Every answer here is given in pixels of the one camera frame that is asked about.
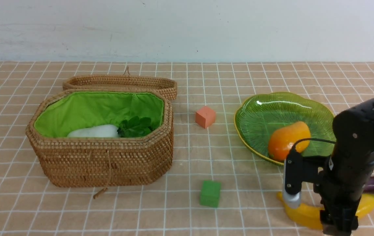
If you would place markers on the yellow toy banana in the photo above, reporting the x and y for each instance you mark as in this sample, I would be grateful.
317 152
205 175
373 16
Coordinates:
308 216

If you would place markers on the orange yellow toy mango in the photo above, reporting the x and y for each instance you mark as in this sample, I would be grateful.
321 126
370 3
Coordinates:
282 139

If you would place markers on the green foam cube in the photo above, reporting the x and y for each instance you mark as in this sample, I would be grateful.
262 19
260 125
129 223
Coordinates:
210 194

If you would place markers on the orange foam cube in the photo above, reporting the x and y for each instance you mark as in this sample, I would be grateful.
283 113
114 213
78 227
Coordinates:
205 117

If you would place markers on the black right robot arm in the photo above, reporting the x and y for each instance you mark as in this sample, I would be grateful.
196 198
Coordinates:
348 169

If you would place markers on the woven wicker basket lid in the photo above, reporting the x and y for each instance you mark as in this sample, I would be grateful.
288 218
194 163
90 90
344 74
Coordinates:
168 88

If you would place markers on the green glass leaf plate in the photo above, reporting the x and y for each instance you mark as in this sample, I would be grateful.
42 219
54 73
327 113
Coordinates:
261 114

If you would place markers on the checkered beige tablecloth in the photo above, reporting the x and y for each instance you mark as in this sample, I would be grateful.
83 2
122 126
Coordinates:
31 206

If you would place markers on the woven wicker basket green lining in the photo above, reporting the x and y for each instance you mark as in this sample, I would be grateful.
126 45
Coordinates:
102 162

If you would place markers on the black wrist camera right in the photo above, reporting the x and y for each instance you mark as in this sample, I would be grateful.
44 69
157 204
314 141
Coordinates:
296 170

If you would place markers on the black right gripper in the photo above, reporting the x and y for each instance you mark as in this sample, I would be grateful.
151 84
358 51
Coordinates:
340 196

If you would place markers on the white toy radish green leaves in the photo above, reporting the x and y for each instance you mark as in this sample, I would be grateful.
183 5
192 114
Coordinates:
132 128

